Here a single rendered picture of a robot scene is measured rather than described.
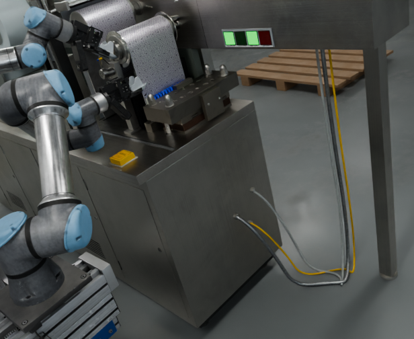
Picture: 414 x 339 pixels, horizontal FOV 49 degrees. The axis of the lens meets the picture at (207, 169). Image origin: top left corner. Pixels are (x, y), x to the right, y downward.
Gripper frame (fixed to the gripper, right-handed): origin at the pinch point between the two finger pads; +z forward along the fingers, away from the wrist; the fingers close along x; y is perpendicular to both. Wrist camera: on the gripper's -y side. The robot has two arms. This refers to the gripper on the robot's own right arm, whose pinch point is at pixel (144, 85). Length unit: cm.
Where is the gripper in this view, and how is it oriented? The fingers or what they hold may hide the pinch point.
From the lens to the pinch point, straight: 189.9
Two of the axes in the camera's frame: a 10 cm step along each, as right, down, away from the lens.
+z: 6.8, -4.9, 5.5
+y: -2.3, -8.5, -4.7
